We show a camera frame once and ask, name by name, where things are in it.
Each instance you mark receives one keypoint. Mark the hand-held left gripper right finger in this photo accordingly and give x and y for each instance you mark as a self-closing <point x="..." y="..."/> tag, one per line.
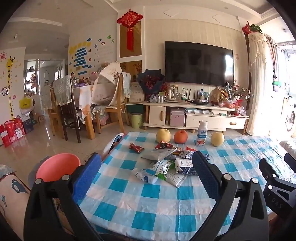
<point x="205" y="177"/>

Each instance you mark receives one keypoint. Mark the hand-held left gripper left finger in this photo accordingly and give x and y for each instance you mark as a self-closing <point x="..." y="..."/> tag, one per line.
<point x="89" y="172"/>

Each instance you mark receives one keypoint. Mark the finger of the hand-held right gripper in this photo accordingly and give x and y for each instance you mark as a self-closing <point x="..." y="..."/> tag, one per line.
<point x="291" y="161"/>
<point x="268" y="169"/>

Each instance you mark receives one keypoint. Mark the small blue wrapper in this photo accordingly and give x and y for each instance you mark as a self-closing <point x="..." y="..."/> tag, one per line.
<point x="207" y="156"/>

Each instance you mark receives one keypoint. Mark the white printed packet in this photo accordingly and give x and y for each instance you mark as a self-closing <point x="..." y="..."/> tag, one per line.
<point x="177" y="180"/>

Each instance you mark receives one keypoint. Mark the small colourful wrapper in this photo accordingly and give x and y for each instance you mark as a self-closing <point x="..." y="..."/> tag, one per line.
<point x="187" y="153"/>

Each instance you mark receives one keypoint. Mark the pink plastic bucket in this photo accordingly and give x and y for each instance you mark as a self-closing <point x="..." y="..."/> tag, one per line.
<point x="57" y="166"/>

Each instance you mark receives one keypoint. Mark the green white milk pouch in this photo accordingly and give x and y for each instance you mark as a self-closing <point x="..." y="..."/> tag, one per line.
<point x="161" y="169"/>

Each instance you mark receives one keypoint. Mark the red snack wrapper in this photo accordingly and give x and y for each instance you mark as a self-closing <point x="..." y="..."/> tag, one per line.
<point x="164" y="145"/>

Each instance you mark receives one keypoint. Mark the red candy wrapper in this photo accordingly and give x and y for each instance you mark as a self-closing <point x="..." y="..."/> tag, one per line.
<point x="136" y="148"/>

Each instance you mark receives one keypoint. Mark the grey foil packet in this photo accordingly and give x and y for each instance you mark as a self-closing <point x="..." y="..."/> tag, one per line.
<point x="157" y="154"/>

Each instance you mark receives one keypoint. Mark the white blue pouch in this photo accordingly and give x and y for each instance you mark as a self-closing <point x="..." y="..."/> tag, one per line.
<point x="145" y="177"/>

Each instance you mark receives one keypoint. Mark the grey fluffy cushion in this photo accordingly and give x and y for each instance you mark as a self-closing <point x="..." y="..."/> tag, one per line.
<point x="289" y="147"/>

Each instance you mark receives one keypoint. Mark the white washing machine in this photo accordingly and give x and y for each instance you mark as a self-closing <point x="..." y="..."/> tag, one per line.
<point x="289" y="125"/>

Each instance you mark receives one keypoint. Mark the yellow pear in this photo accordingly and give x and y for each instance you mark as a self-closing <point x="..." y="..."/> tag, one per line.
<point x="217" y="139"/>
<point x="163" y="136"/>

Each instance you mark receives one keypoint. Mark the white yogurt drink bottle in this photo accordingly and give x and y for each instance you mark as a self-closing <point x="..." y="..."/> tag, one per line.
<point x="201" y="135"/>

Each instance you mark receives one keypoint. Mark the red apple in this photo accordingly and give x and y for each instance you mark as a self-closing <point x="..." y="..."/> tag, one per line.
<point x="180" y="137"/>

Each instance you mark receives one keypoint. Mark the dining table with printed cloth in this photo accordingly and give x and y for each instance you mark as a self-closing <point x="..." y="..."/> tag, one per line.
<point x="89" y="125"/>

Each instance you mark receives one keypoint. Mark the blue white checkered tablecloth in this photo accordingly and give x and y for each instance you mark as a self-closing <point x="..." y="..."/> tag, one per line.
<point x="138" y="197"/>

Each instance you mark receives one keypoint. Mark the dark wooden chair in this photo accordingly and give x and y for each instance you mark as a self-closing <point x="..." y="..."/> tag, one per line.
<point x="69" y="120"/>

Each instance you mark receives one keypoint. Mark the pink storage box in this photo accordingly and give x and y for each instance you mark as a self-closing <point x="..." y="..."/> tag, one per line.
<point x="177" y="118"/>

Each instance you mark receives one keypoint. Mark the red plastic bag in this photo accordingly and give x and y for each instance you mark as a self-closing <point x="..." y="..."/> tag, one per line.
<point x="239" y="109"/>

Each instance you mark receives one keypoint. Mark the light wooden chair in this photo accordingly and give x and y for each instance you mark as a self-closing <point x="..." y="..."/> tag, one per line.
<point x="52" y="115"/>
<point x="120" y="92"/>

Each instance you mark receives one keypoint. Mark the light green waste bin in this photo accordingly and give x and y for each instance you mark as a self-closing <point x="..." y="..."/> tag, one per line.
<point x="137" y="121"/>

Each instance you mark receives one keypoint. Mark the dark blue gift bag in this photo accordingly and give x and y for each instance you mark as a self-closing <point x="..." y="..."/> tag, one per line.
<point x="29" y="126"/>

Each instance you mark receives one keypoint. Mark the dark green storage box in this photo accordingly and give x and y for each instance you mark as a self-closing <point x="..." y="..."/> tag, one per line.
<point x="135" y="108"/>

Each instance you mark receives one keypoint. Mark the white television cabinet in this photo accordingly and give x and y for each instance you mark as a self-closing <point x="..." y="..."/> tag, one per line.
<point x="157" y="114"/>

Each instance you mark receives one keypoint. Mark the black router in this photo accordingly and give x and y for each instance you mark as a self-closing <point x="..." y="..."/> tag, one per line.
<point x="193" y="98"/>

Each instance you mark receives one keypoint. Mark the cream printed sofa cushion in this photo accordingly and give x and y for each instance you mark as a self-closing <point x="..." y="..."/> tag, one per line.
<point x="11" y="199"/>

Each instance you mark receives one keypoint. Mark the pink artificial flowers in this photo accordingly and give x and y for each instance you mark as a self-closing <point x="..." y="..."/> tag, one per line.
<point x="239" y="91"/>

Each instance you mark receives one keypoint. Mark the golden ornament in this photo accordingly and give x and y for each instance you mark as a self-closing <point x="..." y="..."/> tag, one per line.
<point x="217" y="95"/>

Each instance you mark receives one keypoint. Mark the clear water bottle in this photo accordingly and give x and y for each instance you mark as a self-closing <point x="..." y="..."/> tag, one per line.
<point x="183" y="95"/>

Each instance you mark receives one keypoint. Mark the lace covered standing air conditioner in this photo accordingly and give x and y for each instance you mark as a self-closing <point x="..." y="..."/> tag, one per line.
<point x="259" y="81"/>

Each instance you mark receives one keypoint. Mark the pale lace chair cover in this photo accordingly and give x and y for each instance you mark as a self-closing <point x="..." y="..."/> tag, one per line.
<point x="63" y="90"/>

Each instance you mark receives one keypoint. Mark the white electric kettle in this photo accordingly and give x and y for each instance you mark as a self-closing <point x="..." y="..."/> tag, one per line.
<point x="172" y="95"/>

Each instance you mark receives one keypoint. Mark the white printed sack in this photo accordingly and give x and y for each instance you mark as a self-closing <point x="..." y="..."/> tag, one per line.
<point x="136" y="92"/>

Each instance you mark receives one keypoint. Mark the white printed cloth bag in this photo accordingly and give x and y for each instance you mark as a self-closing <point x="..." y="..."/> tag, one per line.
<point x="106" y="81"/>

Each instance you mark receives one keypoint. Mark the yellow plastic bag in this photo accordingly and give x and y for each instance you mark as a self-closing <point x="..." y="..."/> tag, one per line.
<point x="25" y="103"/>

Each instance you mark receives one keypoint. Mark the patterned window curtain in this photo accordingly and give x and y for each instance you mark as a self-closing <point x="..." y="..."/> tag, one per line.
<point x="271" y="55"/>

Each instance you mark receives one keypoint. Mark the dark blue flower bouquet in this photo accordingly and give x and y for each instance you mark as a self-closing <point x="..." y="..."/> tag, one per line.
<point x="151" y="81"/>

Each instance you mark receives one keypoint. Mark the glass display cabinet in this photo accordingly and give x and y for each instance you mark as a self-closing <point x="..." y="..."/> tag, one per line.
<point x="31" y="76"/>

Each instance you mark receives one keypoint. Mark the black flat television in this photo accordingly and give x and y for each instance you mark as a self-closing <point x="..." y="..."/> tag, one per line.
<point x="198" y="63"/>

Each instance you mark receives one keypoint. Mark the red artificial flower decoration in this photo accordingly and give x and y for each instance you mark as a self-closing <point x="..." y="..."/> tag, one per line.
<point x="251" y="29"/>

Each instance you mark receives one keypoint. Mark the small brown wall panel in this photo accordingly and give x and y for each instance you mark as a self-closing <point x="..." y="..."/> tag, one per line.
<point x="131" y="69"/>

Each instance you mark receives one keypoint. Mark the blue yellow wall chart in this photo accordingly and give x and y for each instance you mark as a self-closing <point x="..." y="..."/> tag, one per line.
<point x="79" y="55"/>

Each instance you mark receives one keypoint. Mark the monkey wall sticker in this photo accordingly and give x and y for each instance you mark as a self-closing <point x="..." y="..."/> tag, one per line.
<point x="3" y="92"/>

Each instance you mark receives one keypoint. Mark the giraffe height wall sticker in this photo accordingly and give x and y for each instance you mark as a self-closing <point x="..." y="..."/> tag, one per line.
<point x="10" y="74"/>

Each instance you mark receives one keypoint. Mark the large brown wall panel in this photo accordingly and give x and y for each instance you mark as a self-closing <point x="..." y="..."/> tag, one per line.
<point x="137" y="46"/>

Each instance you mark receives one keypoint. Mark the sun wall sticker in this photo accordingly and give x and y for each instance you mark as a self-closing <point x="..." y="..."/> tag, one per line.
<point x="2" y="57"/>

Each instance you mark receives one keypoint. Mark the red knot wall ornament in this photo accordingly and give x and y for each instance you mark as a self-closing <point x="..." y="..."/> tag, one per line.
<point x="129" y="19"/>

